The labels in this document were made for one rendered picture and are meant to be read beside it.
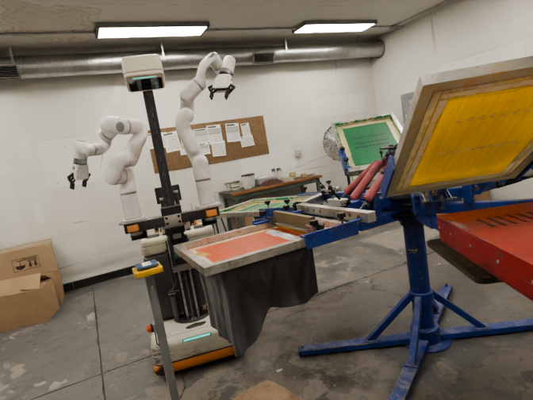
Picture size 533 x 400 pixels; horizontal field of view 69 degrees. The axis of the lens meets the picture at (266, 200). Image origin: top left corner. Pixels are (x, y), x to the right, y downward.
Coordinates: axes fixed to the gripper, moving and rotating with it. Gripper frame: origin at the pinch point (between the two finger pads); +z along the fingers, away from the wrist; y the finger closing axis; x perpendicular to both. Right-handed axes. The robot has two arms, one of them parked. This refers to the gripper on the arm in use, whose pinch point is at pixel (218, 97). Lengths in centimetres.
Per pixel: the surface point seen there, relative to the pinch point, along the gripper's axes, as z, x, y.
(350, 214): 52, -31, -76
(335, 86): -336, -363, 8
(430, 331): 90, -121, -125
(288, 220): 57, -33, -44
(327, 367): 123, -113, -64
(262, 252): 87, 0, -44
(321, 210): 44, -46, -59
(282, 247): 82, -5, -51
